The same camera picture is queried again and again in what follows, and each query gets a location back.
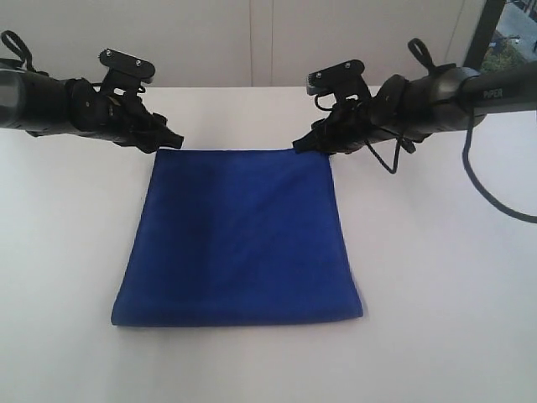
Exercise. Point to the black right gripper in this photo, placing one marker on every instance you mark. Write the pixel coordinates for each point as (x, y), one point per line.
(342, 132)

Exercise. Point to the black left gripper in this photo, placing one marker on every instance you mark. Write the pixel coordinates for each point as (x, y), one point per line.
(118, 118)

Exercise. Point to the blue towel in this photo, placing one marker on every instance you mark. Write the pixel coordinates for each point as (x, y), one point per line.
(236, 238)

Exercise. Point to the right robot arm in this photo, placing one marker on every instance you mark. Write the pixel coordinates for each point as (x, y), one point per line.
(409, 112)

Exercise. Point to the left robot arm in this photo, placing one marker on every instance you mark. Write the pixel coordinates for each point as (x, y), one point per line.
(43, 106)

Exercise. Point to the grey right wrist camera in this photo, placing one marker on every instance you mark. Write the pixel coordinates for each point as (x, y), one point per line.
(343, 80)

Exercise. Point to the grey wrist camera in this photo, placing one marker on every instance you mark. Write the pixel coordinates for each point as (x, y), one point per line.
(343, 80)
(125, 72)

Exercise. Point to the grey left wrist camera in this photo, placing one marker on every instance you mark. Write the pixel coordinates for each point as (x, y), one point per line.
(125, 72)

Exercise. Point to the black window frame post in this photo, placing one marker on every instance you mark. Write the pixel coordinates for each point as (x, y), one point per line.
(486, 26)

